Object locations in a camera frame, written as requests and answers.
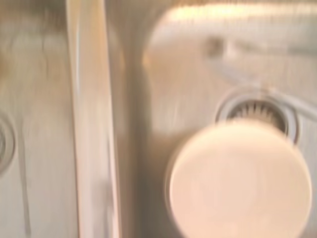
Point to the stainless steel double sink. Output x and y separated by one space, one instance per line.
99 124

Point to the white bowl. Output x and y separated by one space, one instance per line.
240 183

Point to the sink drain strainer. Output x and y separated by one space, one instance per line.
6 143
282 111

